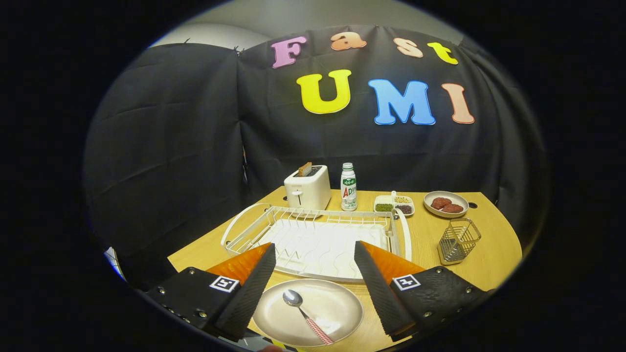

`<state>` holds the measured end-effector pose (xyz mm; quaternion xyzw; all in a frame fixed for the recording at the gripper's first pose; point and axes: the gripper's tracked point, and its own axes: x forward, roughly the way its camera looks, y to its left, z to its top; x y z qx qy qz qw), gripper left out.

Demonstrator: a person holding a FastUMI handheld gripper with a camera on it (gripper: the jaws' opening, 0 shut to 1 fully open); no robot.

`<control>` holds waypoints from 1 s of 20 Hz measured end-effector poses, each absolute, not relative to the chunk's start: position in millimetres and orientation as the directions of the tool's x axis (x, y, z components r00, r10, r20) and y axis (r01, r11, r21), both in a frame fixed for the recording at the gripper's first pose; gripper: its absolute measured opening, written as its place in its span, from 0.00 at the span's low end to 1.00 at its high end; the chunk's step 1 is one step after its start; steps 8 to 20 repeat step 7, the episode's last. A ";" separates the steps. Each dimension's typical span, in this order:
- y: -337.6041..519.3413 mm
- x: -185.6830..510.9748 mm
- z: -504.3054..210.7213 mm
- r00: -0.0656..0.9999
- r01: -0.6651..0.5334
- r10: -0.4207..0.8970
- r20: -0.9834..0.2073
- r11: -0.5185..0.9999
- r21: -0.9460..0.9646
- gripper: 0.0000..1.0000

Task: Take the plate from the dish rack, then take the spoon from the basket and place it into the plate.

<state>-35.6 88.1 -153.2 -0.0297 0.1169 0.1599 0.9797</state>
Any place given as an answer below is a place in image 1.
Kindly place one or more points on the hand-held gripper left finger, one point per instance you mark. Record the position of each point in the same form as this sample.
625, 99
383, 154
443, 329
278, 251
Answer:
249, 298

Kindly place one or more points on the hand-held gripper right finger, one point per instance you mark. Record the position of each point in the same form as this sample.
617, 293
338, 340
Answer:
381, 296

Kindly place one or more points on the large beige plate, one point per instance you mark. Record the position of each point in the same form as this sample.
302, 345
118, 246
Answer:
337, 308

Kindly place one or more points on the white divided dish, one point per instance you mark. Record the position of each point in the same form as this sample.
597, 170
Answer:
392, 198

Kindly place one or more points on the small beige meat plate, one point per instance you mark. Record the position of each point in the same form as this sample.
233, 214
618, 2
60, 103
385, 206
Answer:
460, 199

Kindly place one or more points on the green beans pile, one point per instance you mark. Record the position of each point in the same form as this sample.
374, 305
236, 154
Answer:
384, 208

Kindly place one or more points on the dark red beans pile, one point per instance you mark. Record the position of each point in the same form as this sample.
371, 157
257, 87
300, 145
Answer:
404, 209

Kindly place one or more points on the yellow beans pile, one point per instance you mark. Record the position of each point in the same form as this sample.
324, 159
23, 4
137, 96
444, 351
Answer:
402, 199

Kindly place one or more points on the white bottle with green label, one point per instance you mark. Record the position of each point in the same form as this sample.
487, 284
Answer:
348, 193

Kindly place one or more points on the red meat patty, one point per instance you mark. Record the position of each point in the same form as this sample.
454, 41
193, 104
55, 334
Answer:
440, 202
454, 208

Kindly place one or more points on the white toaster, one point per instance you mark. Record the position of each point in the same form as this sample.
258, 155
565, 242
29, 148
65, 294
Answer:
313, 193

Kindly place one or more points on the brown bread slice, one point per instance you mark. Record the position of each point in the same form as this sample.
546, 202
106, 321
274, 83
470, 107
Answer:
305, 169

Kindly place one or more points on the black backdrop cloth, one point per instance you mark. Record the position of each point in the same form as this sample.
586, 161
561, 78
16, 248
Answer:
171, 146

